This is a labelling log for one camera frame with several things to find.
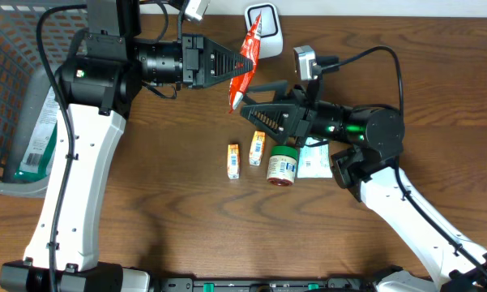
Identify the green-lid seasoning jar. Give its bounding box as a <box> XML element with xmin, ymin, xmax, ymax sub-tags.
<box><xmin>267</xmin><ymin>145</ymin><xmax>298</xmax><ymax>187</ymax></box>

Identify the red coffee stick sachet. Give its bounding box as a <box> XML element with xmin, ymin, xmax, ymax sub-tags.
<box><xmin>228</xmin><ymin>13</ymin><xmax>263</xmax><ymax>114</ymax></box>

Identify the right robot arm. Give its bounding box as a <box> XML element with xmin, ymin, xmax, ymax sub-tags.
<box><xmin>241</xmin><ymin>80</ymin><xmax>487</xmax><ymax>291</ymax></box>

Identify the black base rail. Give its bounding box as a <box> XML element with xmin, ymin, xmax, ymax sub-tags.
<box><xmin>154</xmin><ymin>277</ymin><xmax>376</xmax><ymax>292</ymax></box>

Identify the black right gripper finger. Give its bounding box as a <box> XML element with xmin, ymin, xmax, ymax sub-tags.
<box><xmin>242</xmin><ymin>79</ymin><xmax>288</xmax><ymax>105</ymax></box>
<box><xmin>241</xmin><ymin>103</ymin><xmax>299</xmax><ymax>142</ymax></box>

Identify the mint green wipes pack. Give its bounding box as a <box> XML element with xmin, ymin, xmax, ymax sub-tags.
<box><xmin>297</xmin><ymin>137</ymin><xmax>333</xmax><ymax>178</ymax></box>

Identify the orange tissue pack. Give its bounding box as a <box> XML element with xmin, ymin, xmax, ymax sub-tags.
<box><xmin>249</xmin><ymin>131</ymin><xmax>266</xmax><ymax>166</ymax></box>
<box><xmin>227</xmin><ymin>144</ymin><xmax>240</xmax><ymax>179</ymax></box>

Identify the white barcode scanner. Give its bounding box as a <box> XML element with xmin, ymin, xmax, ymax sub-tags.
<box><xmin>244</xmin><ymin>2</ymin><xmax>284</xmax><ymax>59</ymax></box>

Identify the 3M comfort grip gloves pack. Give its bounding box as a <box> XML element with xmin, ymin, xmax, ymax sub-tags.
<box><xmin>14</xmin><ymin>88</ymin><xmax>59</xmax><ymax>182</ymax></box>

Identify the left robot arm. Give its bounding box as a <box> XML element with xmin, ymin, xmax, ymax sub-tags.
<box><xmin>0</xmin><ymin>1</ymin><xmax>254</xmax><ymax>291</ymax></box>

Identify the grey plastic basket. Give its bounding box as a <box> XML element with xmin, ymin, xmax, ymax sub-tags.
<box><xmin>0</xmin><ymin>0</ymin><xmax>90</xmax><ymax>199</ymax></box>

